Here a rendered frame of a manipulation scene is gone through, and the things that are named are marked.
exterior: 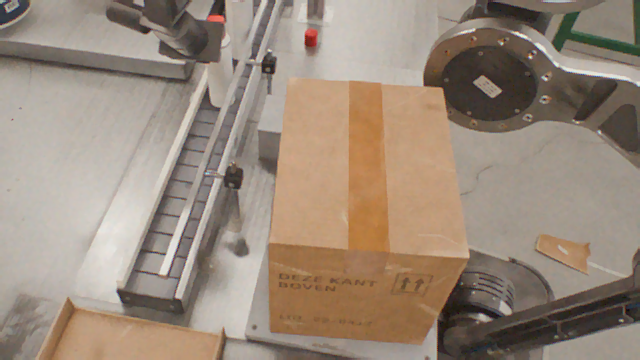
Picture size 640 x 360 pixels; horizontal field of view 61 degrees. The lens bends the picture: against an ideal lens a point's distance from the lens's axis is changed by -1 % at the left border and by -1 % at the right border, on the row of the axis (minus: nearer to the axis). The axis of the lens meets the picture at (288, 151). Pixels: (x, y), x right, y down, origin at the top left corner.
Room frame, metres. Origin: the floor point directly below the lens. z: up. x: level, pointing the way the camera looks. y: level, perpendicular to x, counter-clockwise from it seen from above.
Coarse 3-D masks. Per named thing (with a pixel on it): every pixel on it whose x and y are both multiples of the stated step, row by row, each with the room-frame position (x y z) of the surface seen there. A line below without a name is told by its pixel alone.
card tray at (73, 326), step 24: (72, 312) 0.37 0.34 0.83; (96, 312) 0.37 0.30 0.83; (48, 336) 0.32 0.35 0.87; (72, 336) 0.33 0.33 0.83; (96, 336) 0.33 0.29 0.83; (120, 336) 0.34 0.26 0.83; (144, 336) 0.34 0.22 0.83; (168, 336) 0.34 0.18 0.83; (192, 336) 0.34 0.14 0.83; (216, 336) 0.34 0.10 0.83
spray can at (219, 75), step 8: (216, 16) 0.84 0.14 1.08; (224, 24) 0.83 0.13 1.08; (224, 40) 0.82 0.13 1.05; (224, 48) 0.81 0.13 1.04; (224, 56) 0.81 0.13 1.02; (216, 64) 0.81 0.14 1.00; (224, 64) 0.81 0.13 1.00; (208, 72) 0.82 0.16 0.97; (216, 72) 0.81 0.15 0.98; (224, 72) 0.81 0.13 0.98; (232, 72) 0.83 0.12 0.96; (208, 80) 0.82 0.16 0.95; (216, 80) 0.81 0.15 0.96; (224, 80) 0.81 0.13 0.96; (216, 88) 0.81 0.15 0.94; (224, 88) 0.81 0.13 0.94; (216, 96) 0.81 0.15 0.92; (224, 96) 0.81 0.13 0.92; (216, 104) 0.81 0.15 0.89; (232, 104) 0.82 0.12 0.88
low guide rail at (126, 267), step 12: (204, 72) 0.88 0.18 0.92; (204, 84) 0.84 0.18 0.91; (192, 108) 0.77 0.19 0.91; (192, 120) 0.75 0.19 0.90; (180, 132) 0.70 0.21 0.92; (180, 144) 0.68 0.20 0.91; (168, 156) 0.64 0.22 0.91; (168, 168) 0.62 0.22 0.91; (156, 192) 0.56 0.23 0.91; (156, 204) 0.54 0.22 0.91; (144, 216) 0.51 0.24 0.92; (144, 228) 0.49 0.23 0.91; (132, 240) 0.46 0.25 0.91; (132, 252) 0.44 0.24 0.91; (132, 264) 0.43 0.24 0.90; (120, 276) 0.40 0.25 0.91
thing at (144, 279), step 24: (264, 24) 1.10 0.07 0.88; (240, 96) 0.85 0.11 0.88; (216, 120) 0.77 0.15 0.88; (192, 144) 0.71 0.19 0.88; (192, 168) 0.65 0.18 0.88; (216, 168) 0.65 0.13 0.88; (168, 192) 0.59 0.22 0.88; (168, 216) 0.54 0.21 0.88; (192, 216) 0.54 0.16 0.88; (144, 240) 0.49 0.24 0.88; (168, 240) 0.49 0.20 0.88; (192, 240) 0.49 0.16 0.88; (144, 264) 0.44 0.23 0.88; (144, 288) 0.40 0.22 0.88; (168, 288) 0.40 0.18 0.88
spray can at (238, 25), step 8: (232, 0) 0.96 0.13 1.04; (240, 0) 0.96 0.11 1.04; (248, 0) 0.98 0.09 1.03; (232, 8) 0.96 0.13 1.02; (240, 8) 0.96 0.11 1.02; (248, 8) 0.98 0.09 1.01; (232, 16) 0.96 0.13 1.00; (240, 16) 0.96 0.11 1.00; (248, 16) 0.98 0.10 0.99; (232, 24) 0.96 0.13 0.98; (240, 24) 0.96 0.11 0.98; (248, 24) 0.97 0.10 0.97; (232, 32) 0.96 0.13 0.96; (240, 32) 0.96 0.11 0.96; (248, 32) 0.97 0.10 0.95; (232, 40) 0.96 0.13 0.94; (240, 40) 0.96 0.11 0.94; (232, 48) 0.97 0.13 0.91; (240, 48) 0.96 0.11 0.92; (232, 56) 0.97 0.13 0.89; (240, 56) 0.96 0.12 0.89; (248, 56) 0.97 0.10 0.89
